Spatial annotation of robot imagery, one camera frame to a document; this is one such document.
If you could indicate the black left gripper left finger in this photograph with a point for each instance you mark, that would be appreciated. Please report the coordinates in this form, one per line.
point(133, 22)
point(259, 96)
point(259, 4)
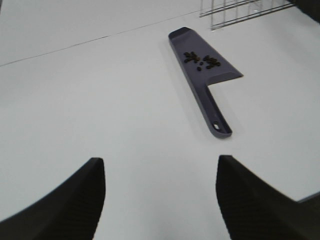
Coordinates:
point(70, 212)

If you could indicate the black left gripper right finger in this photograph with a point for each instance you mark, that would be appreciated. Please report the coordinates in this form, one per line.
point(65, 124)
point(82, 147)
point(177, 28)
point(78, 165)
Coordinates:
point(254, 210)

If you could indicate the grey plastic dustpan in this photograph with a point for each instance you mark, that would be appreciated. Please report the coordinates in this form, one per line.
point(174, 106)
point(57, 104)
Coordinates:
point(186, 39)

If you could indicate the pile of coffee beans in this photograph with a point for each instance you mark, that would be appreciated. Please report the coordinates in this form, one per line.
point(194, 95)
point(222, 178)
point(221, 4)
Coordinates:
point(201, 63)

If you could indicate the metal wire dish rack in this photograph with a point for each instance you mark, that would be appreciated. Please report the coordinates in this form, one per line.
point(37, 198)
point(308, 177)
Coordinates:
point(223, 13)

